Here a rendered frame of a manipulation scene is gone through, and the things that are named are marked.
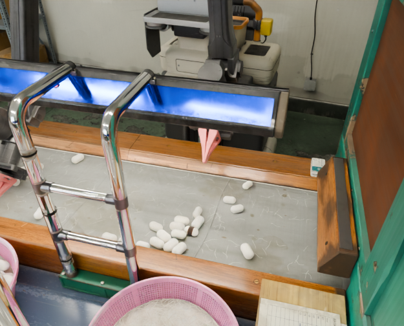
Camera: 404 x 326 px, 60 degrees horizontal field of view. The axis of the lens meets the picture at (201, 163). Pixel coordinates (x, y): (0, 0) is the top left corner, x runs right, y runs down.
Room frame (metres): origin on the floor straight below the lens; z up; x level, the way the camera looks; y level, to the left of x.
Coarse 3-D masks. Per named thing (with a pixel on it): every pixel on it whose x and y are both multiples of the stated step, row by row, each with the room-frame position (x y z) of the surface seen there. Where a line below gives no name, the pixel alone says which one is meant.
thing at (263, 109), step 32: (0, 64) 0.64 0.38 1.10; (32, 64) 0.63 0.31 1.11; (0, 96) 0.61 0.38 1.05; (64, 96) 0.58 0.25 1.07; (96, 96) 0.57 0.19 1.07; (160, 96) 0.55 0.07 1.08; (192, 96) 0.54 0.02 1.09; (224, 96) 0.53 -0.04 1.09; (256, 96) 0.52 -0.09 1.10; (288, 96) 0.51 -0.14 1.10; (224, 128) 0.50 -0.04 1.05; (256, 128) 0.49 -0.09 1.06
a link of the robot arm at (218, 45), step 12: (216, 0) 0.81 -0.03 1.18; (228, 0) 0.82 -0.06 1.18; (216, 12) 0.81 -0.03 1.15; (228, 12) 0.82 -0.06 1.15; (216, 24) 0.82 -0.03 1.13; (228, 24) 0.82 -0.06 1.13; (216, 36) 0.82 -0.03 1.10; (228, 36) 0.82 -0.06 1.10; (216, 48) 0.82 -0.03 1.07; (228, 48) 0.82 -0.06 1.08; (228, 60) 0.82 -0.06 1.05
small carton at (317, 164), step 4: (312, 160) 0.77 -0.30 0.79; (316, 160) 0.77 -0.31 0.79; (320, 160) 0.77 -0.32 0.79; (324, 160) 0.77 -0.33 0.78; (312, 164) 0.75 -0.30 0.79; (316, 164) 0.75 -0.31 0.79; (320, 164) 0.75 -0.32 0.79; (312, 168) 0.73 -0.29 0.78; (316, 168) 0.73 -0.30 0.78; (320, 168) 0.73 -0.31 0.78; (312, 172) 0.73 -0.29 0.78; (316, 172) 0.72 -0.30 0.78; (312, 176) 0.72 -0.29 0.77; (316, 176) 0.72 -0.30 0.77
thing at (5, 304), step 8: (0, 272) 0.19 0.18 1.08; (0, 280) 0.19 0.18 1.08; (0, 288) 0.19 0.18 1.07; (8, 288) 0.19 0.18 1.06; (0, 296) 0.18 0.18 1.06; (8, 296) 0.19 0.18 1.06; (0, 304) 0.18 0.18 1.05; (8, 304) 0.18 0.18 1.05; (16, 304) 0.19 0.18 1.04; (0, 312) 0.18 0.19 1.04; (8, 312) 0.18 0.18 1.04; (16, 312) 0.19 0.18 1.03; (0, 320) 0.18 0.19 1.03; (8, 320) 0.18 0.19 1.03; (16, 320) 0.18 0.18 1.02; (24, 320) 0.19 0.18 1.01
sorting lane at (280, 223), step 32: (64, 160) 0.83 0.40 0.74; (96, 160) 0.83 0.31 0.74; (32, 192) 0.69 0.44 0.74; (128, 192) 0.69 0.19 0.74; (160, 192) 0.69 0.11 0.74; (192, 192) 0.69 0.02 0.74; (224, 192) 0.69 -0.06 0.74; (256, 192) 0.69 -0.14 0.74; (288, 192) 0.69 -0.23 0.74; (64, 224) 0.58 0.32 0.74; (96, 224) 0.58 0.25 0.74; (224, 224) 0.58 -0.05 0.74; (256, 224) 0.58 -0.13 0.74; (288, 224) 0.58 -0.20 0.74; (192, 256) 0.48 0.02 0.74; (224, 256) 0.48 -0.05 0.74; (256, 256) 0.48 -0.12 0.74; (288, 256) 0.48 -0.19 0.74
